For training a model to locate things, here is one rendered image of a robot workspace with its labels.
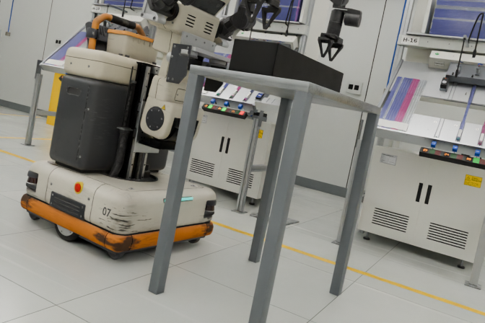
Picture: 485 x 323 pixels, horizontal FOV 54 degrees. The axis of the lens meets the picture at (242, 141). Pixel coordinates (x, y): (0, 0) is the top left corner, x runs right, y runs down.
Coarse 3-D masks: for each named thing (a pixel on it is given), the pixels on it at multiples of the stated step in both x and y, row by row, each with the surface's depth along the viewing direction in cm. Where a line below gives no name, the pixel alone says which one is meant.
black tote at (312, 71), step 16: (240, 48) 158; (256, 48) 155; (272, 48) 151; (288, 48) 156; (240, 64) 158; (256, 64) 154; (272, 64) 151; (288, 64) 158; (304, 64) 167; (320, 64) 178; (304, 80) 170; (320, 80) 181; (336, 80) 194
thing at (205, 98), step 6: (204, 96) 333; (210, 96) 330; (216, 96) 328; (210, 102) 335; (216, 102) 333; (222, 102) 328; (234, 102) 322; (240, 102) 319; (246, 102) 316; (246, 108) 320; (252, 108) 317
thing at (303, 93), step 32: (192, 96) 160; (288, 96) 188; (320, 96) 145; (192, 128) 162; (288, 128) 140; (288, 160) 139; (288, 192) 140; (352, 192) 196; (256, 224) 220; (352, 224) 196; (160, 256) 164; (256, 256) 219; (160, 288) 165; (256, 288) 143; (256, 320) 142
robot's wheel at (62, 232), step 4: (56, 224) 203; (56, 228) 203; (60, 228) 201; (64, 228) 200; (60, 232) 201; (64, 232) 200; (68, 232) 198; (72, 232) 197; (60, 236) 201; (64, 236) 200; (68, 236) 198; (72, 236) 197; (76, 236) 196; (68, 240) 199; (72, 240) 198
